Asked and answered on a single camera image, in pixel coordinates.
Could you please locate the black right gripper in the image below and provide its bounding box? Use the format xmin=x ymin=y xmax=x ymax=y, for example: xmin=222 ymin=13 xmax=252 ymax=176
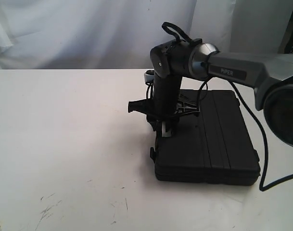
xmin=127 ymin=73 xmax=199 ymax=138

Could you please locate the black plastic tool case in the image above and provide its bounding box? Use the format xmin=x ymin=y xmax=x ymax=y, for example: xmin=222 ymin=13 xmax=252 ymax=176
xmin=152 ymin=90 xmax=260 ymax=186

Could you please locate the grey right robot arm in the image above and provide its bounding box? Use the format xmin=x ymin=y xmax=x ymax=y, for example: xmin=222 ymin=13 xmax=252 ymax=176
xmin=128 ymin=38 xmax=293 ymax=147

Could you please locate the white backdrop curtain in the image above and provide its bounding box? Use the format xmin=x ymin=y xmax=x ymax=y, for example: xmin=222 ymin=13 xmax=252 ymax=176
xmin=0 ymin=0 xmax=293 ymax=69

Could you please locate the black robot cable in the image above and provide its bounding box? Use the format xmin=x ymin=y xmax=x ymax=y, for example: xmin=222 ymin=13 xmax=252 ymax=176
xmin=162 ymin=22 xmax=293 ymax=193

